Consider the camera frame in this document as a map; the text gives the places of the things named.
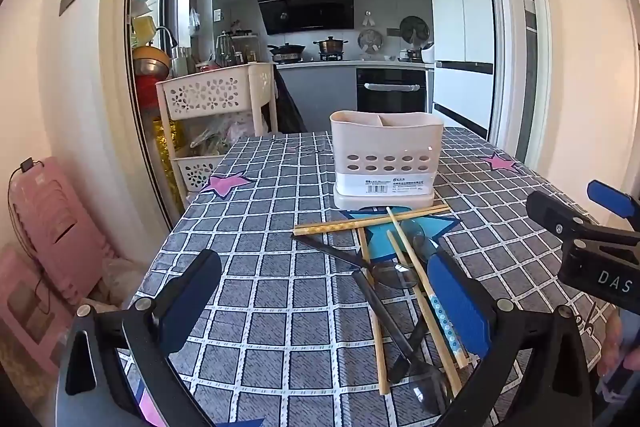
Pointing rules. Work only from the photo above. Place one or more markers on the white plastic utensil holder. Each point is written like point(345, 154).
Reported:
point(385, 142)

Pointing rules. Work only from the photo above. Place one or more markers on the dark hanging cloth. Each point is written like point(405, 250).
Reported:
point(290, 102)

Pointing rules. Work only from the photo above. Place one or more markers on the black plastic utensil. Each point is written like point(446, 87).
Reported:
point(398, 369)

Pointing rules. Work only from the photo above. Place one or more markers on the glass kettle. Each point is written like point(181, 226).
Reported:
point(225, 49)

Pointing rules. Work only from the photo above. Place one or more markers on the pink folding stool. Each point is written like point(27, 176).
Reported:
point(55, 217)
point(25, 307)

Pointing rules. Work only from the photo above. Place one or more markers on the round black rack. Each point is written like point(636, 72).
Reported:
point(415, 29)

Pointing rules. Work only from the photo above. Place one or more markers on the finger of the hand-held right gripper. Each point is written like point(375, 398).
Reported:
point(612, 199)
point(550, 211)

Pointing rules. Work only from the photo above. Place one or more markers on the yellow bag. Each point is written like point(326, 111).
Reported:
point(144, 29)

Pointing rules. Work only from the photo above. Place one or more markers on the gold tinsel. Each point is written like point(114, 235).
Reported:
point(167, 157)

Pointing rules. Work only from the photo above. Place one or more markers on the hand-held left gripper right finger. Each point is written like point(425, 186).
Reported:
point(460, 302)

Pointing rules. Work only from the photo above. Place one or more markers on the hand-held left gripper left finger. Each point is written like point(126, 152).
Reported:
point(186, 307)

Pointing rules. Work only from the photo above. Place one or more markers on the round white rack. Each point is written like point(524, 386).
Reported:
point(370, 41)

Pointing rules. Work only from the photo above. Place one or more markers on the person's right hand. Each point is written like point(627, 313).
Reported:
point(612, 342)

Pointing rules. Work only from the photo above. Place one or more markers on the chrome kitchen faucet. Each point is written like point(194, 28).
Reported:
point(167, 34)

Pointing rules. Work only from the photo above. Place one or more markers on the black built-in oven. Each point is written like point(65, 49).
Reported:
point(390, 94)

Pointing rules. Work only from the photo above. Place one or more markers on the dark translucent plastic spoon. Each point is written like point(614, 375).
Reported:
point(395, 276)
point(380, 312)
point(425, 241)

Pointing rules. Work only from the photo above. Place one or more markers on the orange steel bowl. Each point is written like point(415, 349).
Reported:
point(150, 59)

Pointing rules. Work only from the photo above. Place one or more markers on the grey checked star tablecloth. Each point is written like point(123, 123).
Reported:
point(260, 257)

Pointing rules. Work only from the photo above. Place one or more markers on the black range hood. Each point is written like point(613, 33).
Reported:
point(305, 7)

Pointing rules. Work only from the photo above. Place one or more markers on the steel cooking pot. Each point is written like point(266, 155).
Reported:
point(330, 45)

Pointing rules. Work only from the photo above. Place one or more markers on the beige plastic kitchen cart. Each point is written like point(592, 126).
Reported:
point(200, 97)

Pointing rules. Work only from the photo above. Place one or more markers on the black wok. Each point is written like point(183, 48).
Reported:
point(286, 50)

